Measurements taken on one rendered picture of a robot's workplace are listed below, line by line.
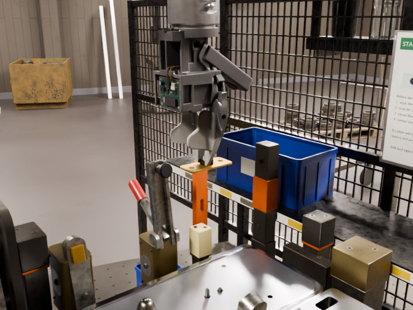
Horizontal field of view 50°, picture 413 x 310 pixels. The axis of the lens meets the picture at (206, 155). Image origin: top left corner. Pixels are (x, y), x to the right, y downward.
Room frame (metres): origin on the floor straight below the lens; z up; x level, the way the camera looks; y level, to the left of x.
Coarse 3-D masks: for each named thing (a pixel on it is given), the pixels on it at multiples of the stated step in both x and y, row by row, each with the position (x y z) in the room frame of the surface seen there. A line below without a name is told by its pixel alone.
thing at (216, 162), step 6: (204, 162) 0.69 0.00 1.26; (216, 162) 0.70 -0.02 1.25; (222, 162) 0.70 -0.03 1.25; (228, 162) 0.70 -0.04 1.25; (180, 168) 0.68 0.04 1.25; (186, 168) 0.67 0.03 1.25; (192, 168) 0.68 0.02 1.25; (198, 168) 0.67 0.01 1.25; (204, 168) 0.67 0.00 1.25; (210, 168) 0.68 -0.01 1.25
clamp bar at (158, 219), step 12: (156, 168) 0.81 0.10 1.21; (168, 168) 0.80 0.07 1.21; (156, 180) 0.82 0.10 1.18; (156, 192) 0.80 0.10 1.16; (168, 192) 0.82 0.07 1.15; (156, 204) 0.80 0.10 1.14; (168, 204) 0.81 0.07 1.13; (156, 216) 0.80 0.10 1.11; (168, 216) 0.81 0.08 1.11; (156, 228) 0.80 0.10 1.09; (168, 228) 0.81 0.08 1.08
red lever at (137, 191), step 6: (132, 180) 0.90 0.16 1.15; (132, 186) 0.89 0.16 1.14; (138, 186) 0.89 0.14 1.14; (132, 192) 0.89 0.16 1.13; (138, 192) 0.87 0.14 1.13; (138, 198) 0.87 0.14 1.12; (144, 198) 0.87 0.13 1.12; (144, 204) 0.85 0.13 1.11; (144, 210) 0.85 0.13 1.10; (150, 210) 0.85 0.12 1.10; (150, 216) 0.84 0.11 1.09; (162, 228) 0.82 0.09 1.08; (162, 234) 0.80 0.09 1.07; (168, 234) 0.81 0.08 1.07
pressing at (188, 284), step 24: (192, 264) 0.80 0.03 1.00; (216, 264) 0.81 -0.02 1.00; (240, 264) 0.81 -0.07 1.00; (264, 264) 0.81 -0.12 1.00; (144, 288) 0.72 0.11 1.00; (168, 288) 0.72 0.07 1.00; (192, 288) 0.72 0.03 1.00; (216, 288) 0.72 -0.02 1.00; (240, 288) 0.72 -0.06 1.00; (264, 288) 0.72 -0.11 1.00; (288, 288) 0.72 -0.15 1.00; (312, 288) 0.72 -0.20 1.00
